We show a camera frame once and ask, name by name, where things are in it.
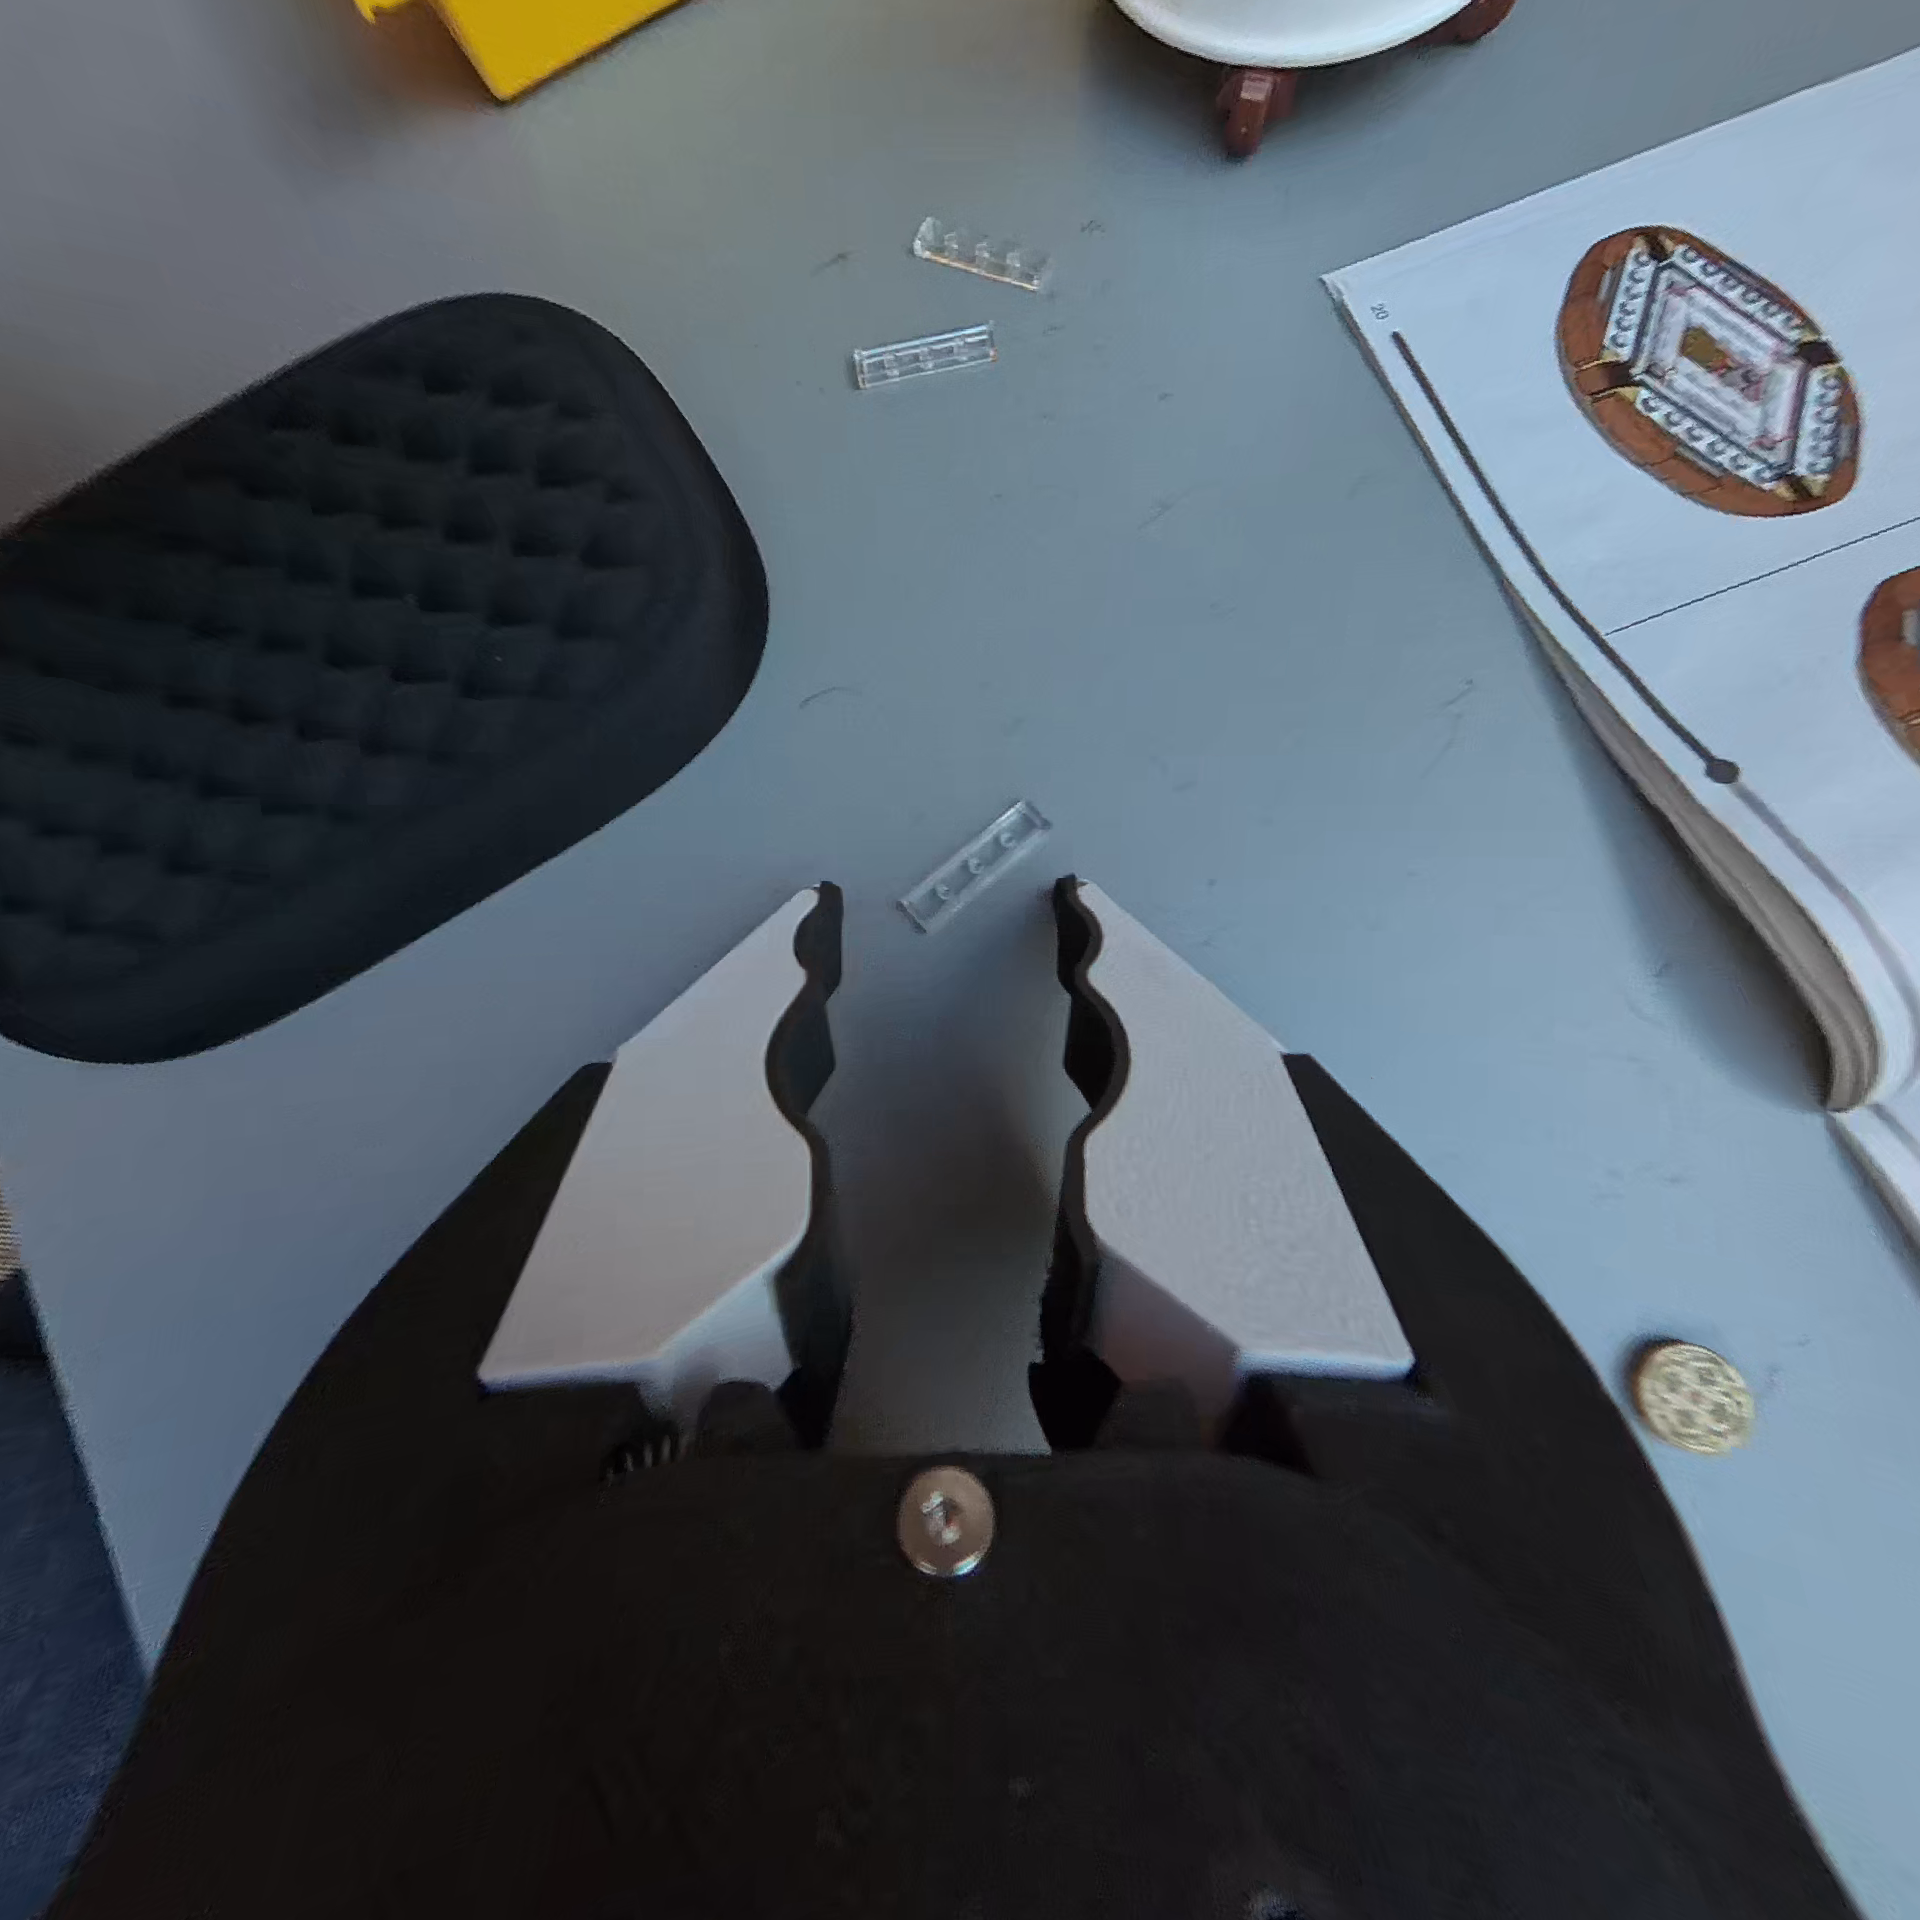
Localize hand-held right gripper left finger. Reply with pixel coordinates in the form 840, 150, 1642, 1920
478, 882, 857, 1455

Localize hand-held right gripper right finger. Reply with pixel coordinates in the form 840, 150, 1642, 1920
1024, 878, 1419, 1455

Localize clear lego plate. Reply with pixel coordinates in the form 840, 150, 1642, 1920
852, 320, 1000, 393
911, 218, 1052, 297
896, 801, 1052, 935

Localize small gold lego coin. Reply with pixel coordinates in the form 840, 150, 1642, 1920
1630, 1339, 1759, 1455

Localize lego instruction booklet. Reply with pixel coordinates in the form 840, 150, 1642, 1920
1319, 47, 1920, 1255

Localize white lego pot brown feet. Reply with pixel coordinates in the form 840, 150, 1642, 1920
1112, 0, 1518, 160

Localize black foam pad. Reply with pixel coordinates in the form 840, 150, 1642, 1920
0, 292, 770, 1065

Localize person's blue trousers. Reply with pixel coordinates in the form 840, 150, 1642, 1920
0, 1275, 154, 1920

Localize yellow box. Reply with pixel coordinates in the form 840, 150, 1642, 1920
353, 0, 694, 105

